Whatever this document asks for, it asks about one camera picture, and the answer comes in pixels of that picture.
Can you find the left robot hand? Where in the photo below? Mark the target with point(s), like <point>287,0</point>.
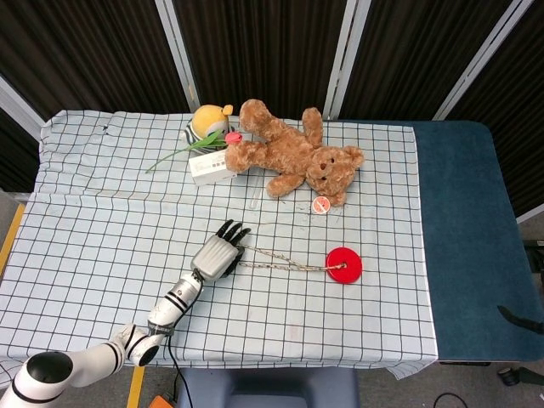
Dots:
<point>214,257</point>

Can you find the red disc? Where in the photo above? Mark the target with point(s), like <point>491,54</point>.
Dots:
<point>353,268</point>

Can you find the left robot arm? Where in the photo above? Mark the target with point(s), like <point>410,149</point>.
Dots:
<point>174,297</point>

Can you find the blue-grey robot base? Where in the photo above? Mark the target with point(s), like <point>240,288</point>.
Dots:
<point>263,387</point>

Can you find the clear test tube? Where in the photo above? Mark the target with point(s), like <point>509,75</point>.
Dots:
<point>255,200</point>

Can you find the white cardboard box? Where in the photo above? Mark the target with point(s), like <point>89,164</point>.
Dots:
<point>208,170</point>

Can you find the blue checked tablecloth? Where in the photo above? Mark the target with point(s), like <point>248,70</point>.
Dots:
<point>106,238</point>

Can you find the round orange tag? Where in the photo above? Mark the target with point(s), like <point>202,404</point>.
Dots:
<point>321,205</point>

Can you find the artificial pink tulip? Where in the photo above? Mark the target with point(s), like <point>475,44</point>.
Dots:
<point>233,137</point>

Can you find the brown teddy bear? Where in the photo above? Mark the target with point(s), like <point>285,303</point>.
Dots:
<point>289,153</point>

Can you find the yellow plush toy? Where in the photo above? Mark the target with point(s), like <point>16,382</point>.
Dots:
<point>208,121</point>

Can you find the orange object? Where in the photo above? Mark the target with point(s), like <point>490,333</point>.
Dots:
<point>161,403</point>

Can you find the dark folding partition screen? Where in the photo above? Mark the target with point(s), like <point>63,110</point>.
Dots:
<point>276,42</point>

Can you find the teal padded table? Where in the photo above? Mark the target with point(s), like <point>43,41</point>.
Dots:
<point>467,212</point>

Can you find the black floor equipment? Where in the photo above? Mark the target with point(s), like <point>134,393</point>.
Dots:
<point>527,376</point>

